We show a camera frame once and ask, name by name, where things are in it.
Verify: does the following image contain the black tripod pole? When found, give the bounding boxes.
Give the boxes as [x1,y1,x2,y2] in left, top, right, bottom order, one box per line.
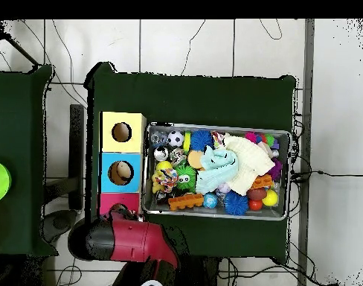
[0,19,41,67]

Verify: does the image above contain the black and white soccer ball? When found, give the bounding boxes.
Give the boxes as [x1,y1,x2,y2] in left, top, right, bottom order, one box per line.
[167,130,185,147]

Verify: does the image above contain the green spiky ball with eyes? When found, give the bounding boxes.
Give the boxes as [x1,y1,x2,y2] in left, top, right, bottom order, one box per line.
[175,165,198,193]

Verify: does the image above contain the light teal cloth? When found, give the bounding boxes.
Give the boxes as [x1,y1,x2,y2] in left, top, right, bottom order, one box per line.
[195,144,240,194]

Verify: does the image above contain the cream knitted cloth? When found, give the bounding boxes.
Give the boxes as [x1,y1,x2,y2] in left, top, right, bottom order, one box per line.
[222,132,276,196]

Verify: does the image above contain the blue spiky rubber ball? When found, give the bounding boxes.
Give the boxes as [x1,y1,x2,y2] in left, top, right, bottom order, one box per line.
[223,190,249,216]
[189,129,215,152]

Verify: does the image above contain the grey round stand base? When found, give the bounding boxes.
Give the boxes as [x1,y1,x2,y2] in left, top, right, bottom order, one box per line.
[41,209,80,244]

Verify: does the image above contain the grey metal rail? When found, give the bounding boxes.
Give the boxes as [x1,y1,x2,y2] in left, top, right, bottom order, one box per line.
[297,19,315,286]

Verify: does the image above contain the shallow wire mesh bin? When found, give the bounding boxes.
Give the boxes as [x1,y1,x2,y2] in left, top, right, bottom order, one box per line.
[141,121,292,221]

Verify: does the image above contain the white polka dot cloth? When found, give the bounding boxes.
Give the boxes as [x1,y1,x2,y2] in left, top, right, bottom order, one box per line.
[155,168,179,193]

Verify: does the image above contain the yellow plush toy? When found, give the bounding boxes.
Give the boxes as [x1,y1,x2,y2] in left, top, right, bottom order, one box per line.
[151,172,163,194]

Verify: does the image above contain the dark green side table cloth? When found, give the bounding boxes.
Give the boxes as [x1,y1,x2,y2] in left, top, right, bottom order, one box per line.
[0,64,59,258]

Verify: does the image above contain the orange toy building brick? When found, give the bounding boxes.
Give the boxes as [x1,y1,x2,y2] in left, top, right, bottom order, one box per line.
[167,193,205,212]

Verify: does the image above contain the black power cable with plug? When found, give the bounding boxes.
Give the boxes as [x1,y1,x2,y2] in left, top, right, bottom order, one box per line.
[289,169,363,182]

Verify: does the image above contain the wooden box with three holes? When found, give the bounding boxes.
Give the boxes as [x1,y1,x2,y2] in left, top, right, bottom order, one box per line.
[96,110,147,223]

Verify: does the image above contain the beige round toy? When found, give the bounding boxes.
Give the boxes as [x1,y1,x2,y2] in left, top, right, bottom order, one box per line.
[115,161,133,183]

